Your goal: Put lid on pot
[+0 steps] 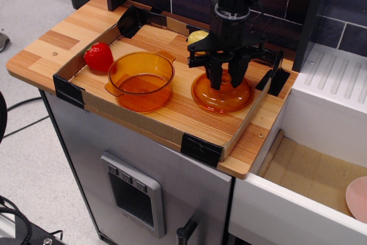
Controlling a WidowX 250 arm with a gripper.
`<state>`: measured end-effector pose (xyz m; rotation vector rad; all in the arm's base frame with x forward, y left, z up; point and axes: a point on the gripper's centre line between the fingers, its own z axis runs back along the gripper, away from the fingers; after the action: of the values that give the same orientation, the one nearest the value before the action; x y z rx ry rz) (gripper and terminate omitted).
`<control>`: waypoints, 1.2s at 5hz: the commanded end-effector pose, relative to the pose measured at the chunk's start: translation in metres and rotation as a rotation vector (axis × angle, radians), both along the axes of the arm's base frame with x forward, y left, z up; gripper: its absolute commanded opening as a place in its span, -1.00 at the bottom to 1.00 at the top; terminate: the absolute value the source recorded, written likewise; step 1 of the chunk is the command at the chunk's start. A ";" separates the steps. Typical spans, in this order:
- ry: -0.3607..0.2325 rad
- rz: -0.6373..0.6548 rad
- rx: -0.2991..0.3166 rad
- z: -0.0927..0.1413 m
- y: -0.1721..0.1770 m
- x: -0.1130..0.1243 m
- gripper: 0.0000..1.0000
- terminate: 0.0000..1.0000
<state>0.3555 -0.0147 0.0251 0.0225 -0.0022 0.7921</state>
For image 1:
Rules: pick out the orange transparent plastic pot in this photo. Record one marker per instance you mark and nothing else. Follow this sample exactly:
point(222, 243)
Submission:
point(142, 81)

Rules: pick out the yellow toy potato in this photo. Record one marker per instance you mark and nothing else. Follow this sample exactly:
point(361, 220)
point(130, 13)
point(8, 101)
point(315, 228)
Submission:
point(197, 36)

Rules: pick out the black upright post right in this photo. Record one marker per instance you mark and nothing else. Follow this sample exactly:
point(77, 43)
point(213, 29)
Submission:
point(305, 44)

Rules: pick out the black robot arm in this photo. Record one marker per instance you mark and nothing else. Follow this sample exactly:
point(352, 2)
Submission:
point(233, 6)

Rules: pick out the white toy sink unit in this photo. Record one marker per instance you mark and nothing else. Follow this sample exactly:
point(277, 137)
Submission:
point(296, 192)

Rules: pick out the cardboard fence with black tape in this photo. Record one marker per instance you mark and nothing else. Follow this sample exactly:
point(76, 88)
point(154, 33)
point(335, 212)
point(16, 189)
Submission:
point(235, 142)

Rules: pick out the orange transparent pot lid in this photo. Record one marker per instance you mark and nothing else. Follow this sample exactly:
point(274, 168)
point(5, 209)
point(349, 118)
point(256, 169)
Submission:
point(226, 99)

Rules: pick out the pink plate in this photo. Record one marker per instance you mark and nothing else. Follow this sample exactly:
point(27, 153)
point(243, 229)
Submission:
point(356, 198)

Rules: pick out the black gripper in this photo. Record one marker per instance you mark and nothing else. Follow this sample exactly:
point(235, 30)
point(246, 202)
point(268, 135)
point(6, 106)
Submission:
point(227, 33)

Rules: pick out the black oven handle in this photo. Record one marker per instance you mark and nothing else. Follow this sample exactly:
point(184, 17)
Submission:
point(184, 233)

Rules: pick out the red toy strawberry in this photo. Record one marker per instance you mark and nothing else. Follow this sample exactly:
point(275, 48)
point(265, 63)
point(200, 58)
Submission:
point(99, 57)

